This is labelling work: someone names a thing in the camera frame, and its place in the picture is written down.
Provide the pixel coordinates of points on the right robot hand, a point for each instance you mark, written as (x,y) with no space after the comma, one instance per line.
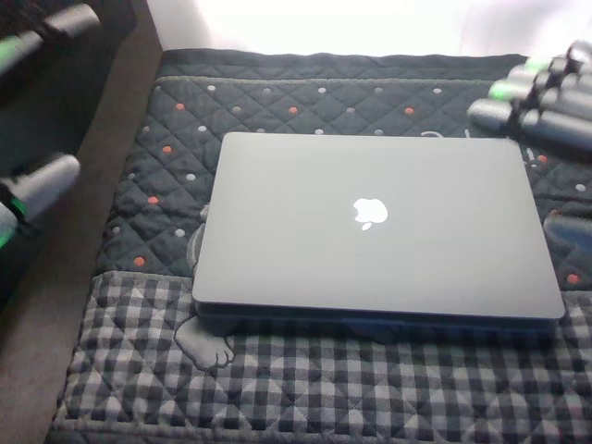
(546,115)

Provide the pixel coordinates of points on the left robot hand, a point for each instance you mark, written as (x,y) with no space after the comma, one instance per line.
(41,185)

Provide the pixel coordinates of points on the silver laptop with apple logo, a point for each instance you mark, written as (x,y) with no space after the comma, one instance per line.
(370,259)

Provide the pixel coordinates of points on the grey quilt with checked border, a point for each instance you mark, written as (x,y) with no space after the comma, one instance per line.
(277,384)

